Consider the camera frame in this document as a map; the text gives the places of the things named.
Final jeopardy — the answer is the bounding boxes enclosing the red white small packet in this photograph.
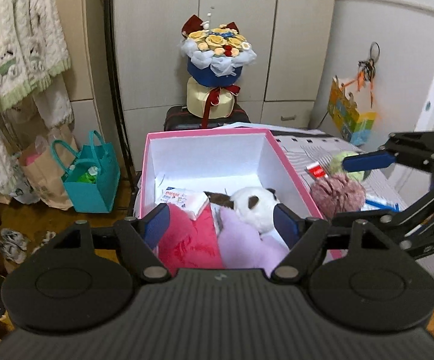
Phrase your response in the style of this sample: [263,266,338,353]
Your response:
[306,162,328,180]

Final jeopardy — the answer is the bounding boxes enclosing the pink cardboard box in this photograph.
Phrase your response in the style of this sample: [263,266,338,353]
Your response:
[137,127,342,261]

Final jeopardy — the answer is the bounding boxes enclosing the panda plush toy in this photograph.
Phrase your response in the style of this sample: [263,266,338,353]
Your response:
[205,187,280,234]

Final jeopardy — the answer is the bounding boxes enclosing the dark suitcase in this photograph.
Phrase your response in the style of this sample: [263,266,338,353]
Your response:
[164,105,250,131]

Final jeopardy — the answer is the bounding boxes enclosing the green yarn ball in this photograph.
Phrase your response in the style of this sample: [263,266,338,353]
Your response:
[329,150,368,183]

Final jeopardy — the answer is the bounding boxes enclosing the teal tote bag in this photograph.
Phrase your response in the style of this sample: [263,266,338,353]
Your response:
[51,130,121,214]

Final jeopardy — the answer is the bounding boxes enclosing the striped tablecloth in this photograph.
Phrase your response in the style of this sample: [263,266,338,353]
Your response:
[216,120,434,278]

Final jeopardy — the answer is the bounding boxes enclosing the flower bouquet blue wrap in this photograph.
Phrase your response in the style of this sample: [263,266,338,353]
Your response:
[180,13,257,128]

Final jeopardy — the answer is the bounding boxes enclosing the black clothes rack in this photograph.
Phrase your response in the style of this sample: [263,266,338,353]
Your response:
[103,0,136,194]

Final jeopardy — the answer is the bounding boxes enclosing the cream green knitted cardigan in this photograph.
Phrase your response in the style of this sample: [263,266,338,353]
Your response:
[0,0,74,197]

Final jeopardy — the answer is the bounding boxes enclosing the beige three-door wardrobe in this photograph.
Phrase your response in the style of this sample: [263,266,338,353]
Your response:
[113,0,335,166]

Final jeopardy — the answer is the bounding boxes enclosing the white tissue packet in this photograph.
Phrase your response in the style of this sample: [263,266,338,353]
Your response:
[155,187,209,220]

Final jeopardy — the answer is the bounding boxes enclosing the grey sneakers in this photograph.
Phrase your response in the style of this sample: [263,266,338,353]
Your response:
[0,228,31,265]

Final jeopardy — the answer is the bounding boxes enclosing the black cables on hook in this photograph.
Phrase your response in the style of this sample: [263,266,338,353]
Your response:
[358,41,381,83]

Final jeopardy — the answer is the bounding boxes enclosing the tall light wood cabinet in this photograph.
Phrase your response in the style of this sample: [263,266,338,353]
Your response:
[56,0,114,145]

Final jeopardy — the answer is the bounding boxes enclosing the brown paper bag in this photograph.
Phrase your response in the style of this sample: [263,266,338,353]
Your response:
[18,124,77,211]

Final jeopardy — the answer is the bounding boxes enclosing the colourful paper gift bag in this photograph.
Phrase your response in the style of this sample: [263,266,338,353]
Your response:
[328,76,377,146]

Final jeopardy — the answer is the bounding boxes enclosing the red plush cloth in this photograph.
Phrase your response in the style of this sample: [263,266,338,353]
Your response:
[157,205,223,276]

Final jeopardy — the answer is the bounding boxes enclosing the mauve yarn ball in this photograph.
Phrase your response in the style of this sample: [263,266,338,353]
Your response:
[310,173,367,219]

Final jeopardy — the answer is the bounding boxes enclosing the lilac plush toy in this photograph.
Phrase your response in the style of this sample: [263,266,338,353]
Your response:
[218,207,289,277]

